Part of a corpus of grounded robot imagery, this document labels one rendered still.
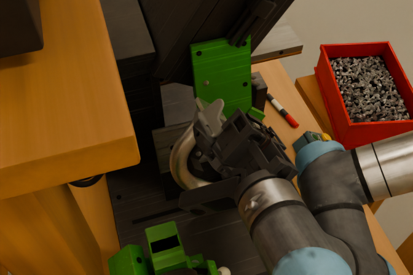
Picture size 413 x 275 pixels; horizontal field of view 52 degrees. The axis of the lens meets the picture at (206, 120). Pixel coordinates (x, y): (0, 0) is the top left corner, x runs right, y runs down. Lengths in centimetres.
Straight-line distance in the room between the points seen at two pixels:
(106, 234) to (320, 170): 57
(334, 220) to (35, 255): 40
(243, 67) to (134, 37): 22
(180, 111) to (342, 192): 66
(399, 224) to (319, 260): 171
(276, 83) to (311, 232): 81
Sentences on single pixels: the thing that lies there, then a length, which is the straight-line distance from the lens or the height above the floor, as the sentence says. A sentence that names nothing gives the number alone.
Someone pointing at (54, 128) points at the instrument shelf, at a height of 154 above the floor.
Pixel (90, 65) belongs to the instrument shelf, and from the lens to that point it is 36.
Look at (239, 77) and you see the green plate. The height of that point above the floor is 119.
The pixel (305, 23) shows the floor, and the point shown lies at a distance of 292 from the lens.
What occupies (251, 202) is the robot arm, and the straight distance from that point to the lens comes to 49.
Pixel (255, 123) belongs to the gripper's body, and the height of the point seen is 132.
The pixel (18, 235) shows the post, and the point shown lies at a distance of 59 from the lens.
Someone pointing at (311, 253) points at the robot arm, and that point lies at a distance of 45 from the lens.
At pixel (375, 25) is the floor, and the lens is 304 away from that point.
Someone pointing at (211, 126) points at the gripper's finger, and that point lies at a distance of 62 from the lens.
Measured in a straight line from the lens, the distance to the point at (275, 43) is 100.
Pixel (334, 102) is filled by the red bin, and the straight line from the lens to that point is 126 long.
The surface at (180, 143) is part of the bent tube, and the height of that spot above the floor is 121.
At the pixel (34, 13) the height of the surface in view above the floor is 159.
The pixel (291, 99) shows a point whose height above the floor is 90.
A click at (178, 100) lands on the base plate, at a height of 90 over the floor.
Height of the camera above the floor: 178
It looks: 52 degrees down
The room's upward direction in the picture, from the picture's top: straight up
